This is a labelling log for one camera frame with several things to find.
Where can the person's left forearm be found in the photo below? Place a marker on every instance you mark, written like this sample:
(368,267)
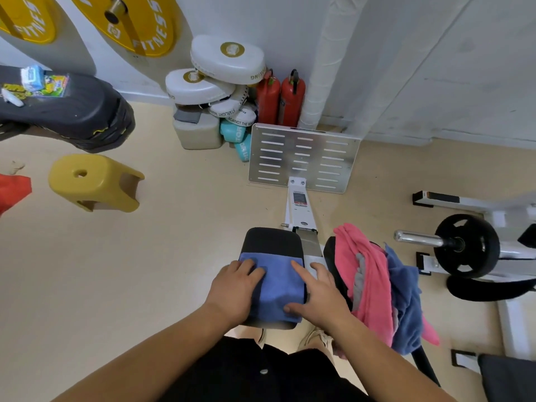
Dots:
(142,360)

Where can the yellow plastic stool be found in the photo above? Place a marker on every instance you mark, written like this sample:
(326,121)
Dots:
(100,180)

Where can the colourful snack packet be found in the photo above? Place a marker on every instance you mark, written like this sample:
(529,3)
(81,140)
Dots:
(56,85)

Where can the black aerobic step platform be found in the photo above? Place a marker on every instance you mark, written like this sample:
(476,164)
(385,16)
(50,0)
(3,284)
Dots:
(79,113)

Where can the red fire extinguisher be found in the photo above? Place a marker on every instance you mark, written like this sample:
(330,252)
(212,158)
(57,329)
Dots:
(268,100)
(292,102)

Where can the person's left hand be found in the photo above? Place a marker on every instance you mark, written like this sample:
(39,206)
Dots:
(232,293)

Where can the person's black shorts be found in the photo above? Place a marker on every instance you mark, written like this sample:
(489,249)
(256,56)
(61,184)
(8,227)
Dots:
(251,376)

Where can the black weight plate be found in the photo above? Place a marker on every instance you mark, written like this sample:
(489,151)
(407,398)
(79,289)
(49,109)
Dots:
(485,247)

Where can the white weight machine frame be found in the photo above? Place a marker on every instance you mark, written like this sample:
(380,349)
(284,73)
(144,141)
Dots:
(515,251)

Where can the yellow weight plate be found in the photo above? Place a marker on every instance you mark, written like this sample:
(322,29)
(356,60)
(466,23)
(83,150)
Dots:
(150,29)
(29,25)

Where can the white game controller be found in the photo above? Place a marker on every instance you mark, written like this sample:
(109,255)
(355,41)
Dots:
(11,98)

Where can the grey flat pad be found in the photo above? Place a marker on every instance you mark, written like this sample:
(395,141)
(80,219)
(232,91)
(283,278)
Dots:
(188,115)

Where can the black seat pad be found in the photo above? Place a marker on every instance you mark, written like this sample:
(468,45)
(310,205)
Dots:
(511,381)

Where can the silver slotted foot plate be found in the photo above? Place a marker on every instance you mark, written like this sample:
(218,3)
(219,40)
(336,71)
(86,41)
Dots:
(289,140)

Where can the beige plastic container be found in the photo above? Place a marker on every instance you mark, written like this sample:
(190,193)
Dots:
(199,136)

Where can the yellow green card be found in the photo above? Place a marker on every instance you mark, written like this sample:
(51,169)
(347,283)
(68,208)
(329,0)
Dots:
(12,87)

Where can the blue white tissue pack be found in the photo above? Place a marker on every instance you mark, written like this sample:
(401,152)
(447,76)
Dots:
(33,78)

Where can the orange plastic bag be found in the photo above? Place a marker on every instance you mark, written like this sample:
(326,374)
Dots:
(14,192)

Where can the person's right forearm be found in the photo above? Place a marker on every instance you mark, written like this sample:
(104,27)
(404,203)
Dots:
(389,364)

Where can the blue towel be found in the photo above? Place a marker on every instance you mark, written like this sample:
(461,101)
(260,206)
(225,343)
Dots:
(278,280)
(408,297)

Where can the teal dumbbell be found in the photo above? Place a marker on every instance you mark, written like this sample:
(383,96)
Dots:
(243,149)
(231,131)

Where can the person's right hand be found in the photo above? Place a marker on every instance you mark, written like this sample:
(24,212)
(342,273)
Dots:
(326,305)

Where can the chrome plate sleeve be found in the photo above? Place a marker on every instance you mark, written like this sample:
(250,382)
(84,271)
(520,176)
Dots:
(418,238)

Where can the person's white shoe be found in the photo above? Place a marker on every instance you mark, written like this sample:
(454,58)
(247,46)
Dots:
(316,337)
(261,337)

